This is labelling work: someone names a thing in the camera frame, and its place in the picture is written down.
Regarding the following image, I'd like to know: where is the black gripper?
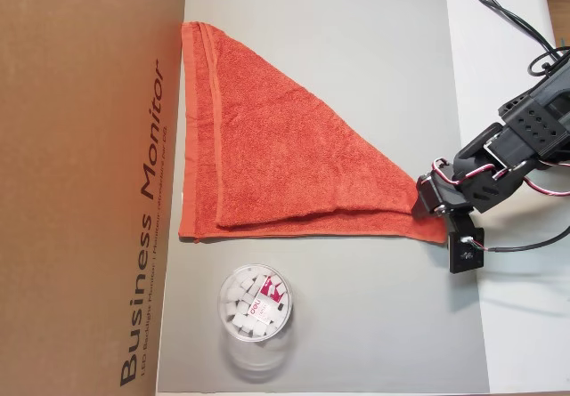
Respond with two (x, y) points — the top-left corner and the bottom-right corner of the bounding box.
(409, 161), (481, 222)

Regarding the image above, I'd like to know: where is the orange terry towel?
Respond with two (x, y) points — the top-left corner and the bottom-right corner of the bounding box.
(176, 20), (446, 245)

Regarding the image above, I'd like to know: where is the grey table mat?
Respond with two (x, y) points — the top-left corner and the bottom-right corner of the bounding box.
(155, 0), (491, 395)

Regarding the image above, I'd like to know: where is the red white paper label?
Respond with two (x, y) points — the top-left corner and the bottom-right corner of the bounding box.
(248, 275), (289, 328)

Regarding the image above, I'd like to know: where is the clear plastic jar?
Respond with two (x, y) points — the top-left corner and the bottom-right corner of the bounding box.
(216, 263), (296, 383)

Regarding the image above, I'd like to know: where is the white eraser cubes heap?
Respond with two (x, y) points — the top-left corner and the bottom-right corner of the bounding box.
(221, 269), (293, 340)

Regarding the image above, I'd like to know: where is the brown cardboard monitor box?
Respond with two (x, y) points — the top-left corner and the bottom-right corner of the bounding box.
(0, 0), (188, 396)

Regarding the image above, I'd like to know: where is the black wrist camera board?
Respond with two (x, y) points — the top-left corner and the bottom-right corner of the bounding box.
(446, 225), (486, 276)

